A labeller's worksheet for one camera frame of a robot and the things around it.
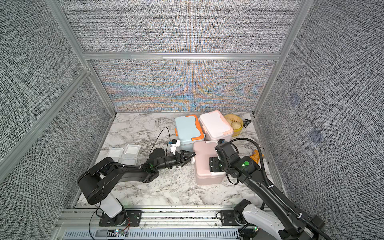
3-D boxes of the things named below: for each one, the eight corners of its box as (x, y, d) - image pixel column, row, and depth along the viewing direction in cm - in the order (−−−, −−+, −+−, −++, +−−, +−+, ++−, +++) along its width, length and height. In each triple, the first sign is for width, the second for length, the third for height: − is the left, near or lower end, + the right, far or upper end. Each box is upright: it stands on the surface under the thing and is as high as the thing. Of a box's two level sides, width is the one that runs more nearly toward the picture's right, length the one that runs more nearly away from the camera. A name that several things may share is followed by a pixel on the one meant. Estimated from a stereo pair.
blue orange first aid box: (182, 156, 98) (181, 143, 85) (174, 133, 110) (172, 118, 98) (205, 150, 101) (206, 136, 88) (194, 127, 113) (195, 113, 101)
